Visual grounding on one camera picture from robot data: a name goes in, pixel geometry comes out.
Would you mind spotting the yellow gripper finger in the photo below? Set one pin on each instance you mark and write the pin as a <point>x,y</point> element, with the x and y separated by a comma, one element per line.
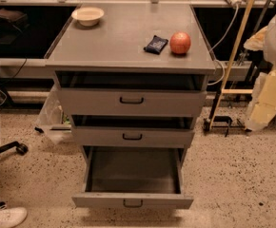
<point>266,98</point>

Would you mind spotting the grey bottom drawer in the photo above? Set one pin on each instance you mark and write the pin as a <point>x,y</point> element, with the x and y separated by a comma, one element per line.
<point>132,177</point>

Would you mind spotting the grey drawer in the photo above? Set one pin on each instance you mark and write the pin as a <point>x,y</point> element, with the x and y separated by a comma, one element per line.
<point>132,177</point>
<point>132,131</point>
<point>132,94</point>

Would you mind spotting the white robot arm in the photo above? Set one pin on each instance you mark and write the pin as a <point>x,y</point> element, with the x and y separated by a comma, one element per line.
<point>265,40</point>

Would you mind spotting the grey drawer cabinet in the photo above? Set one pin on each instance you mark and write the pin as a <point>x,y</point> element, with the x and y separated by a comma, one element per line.
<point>117,43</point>

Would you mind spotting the grey middle drawer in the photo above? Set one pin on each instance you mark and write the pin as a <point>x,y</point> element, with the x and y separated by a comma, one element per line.
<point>132,131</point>

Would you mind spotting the grey top drawer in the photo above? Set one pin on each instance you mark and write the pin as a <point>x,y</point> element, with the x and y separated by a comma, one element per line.
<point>132,94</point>

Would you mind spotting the red apple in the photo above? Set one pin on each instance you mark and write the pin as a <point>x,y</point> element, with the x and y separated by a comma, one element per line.
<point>180,43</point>

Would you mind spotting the dark blue snack packet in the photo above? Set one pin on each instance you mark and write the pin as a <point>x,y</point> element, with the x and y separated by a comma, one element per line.
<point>156,45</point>

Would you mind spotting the white bowl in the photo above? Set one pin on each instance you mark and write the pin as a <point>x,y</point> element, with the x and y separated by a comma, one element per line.
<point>88,16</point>

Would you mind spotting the clear plastic bag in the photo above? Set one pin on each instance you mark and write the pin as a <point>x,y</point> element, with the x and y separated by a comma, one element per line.
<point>53,121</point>

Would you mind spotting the white sneaker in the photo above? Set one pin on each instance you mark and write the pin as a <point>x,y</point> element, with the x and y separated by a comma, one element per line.
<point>11,217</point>

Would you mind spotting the yellow wooden ladder frame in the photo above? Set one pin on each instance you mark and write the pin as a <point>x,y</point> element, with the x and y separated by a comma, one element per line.
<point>208,123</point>

